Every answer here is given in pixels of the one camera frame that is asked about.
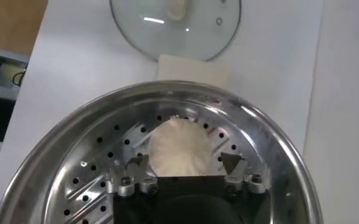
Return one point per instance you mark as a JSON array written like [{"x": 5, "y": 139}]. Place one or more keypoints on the white foam pad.
[{"x": 193, "y": 71}]

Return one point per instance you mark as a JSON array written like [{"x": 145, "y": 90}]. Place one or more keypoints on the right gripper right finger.
[{"x": 243, "y": 176}]

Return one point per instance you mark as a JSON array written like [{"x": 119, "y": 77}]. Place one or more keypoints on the white steamed baozi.
[{"x": 179, "y": 146}]

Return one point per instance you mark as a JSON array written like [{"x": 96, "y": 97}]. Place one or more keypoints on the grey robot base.
[{"x": 2, "y": 88}]

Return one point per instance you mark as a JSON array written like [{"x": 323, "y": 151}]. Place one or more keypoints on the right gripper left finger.
[{"x": 130, "y": 179}]

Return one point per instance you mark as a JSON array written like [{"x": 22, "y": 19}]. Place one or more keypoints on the perforated steel steamer basket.
[{"x": 60, "y": 146}]

